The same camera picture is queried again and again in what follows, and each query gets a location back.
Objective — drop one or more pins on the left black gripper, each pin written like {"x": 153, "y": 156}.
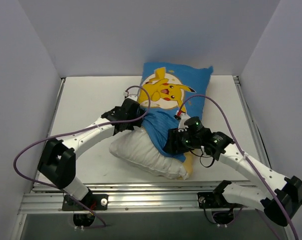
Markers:
{"x": 134, "y": 116}

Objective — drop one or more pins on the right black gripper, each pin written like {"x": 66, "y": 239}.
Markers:
{"x": 171, "y": 140}

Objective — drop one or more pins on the white pillow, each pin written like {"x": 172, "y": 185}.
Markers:
{"x": 137, "y": 149}

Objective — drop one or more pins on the blue Pikachu pillowcase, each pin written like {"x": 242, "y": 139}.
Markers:
{"x": 167, "y": 89}

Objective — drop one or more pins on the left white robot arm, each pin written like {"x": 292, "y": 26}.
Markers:
{"x": 58, "y": 159}

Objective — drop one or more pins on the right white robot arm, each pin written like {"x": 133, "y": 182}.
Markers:
{"x": 277, "y": 195}

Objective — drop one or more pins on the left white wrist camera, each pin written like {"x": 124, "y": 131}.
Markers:
{"x": 127, "y": 95}

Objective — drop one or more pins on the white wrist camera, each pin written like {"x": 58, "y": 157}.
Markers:
{"x": 127, "y": 95}
{"x": 182, "y": 117}

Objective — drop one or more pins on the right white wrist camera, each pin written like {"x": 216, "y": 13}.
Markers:
{"x": 182, "y": 117}

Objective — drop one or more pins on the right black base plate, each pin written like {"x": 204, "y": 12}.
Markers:
{"x": 206, "y": 200}

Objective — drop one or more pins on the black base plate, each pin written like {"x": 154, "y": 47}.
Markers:
{"x": 92, "y": 201}
{"x": 206, "y": 200}

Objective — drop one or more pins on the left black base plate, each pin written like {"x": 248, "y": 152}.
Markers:
{"x": 92, "y": 201}

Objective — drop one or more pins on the aluminium frame rail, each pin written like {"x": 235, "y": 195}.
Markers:
{"x": 81, "y": 100}

